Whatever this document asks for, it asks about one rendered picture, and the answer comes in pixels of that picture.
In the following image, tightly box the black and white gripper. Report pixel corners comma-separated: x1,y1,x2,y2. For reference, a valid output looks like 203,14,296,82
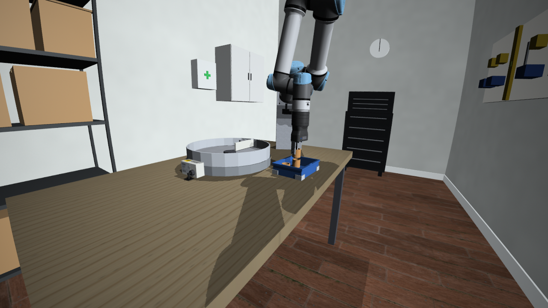
282,100,310,154

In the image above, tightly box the blue crate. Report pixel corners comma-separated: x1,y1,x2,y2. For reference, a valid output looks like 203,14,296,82
272,156,320,181

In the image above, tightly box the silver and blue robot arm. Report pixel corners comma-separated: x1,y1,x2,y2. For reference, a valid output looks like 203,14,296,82
266,0,345,104

